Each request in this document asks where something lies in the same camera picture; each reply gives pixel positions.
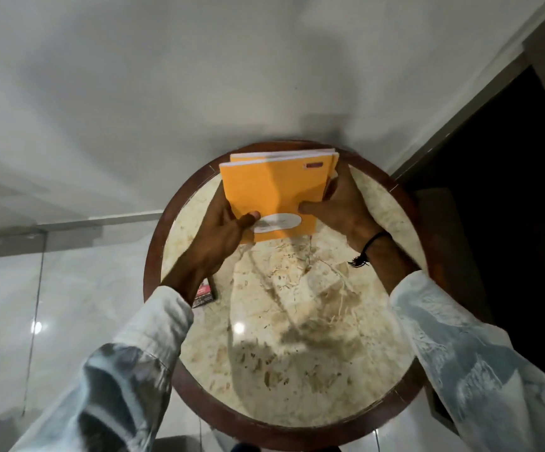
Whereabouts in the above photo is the round marble table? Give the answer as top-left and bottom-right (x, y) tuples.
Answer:
(143, 141), (447, 451)

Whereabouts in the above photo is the person's right forearm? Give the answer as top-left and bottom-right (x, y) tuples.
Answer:
(356, 233), (545, 452)

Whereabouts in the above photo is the black wrist thread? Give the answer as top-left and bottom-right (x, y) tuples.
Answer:
(348, 231), (392, 269)

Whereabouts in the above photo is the orange notebook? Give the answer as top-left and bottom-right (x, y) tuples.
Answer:
(219, 148), (340, 245)

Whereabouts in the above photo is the person's right hand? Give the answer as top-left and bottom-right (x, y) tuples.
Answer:
(298, 160), (386, 252)

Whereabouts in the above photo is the person's left hand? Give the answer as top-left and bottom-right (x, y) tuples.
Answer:
(187, 196), (261, 278)

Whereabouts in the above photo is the small red box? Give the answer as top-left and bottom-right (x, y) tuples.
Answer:
(192, 277), (217, 309)

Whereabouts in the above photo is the person's left forearm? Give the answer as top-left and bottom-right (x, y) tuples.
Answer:
(11, 261), (216, 452)

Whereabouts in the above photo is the dark wooden door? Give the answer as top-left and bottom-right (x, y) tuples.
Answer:
(397, 66), (545, 429)

